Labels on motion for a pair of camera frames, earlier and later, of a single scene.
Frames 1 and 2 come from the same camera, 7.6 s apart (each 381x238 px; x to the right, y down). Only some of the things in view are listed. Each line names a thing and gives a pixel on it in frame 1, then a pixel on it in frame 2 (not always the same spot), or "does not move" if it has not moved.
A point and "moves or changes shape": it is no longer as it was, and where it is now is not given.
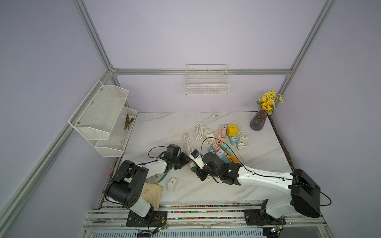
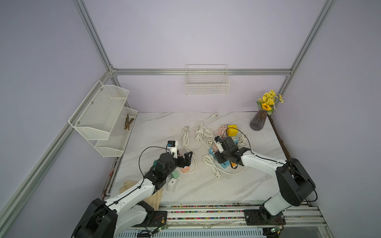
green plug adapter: x=192 y=165 moves or changes shape
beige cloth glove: x=152 y=193 does not move
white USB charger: x=171 y=184 does not move
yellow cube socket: x=232 y=130 does not move
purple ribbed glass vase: x=257 y=123 does not move
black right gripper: x=200 y=172 to x=219 y=155
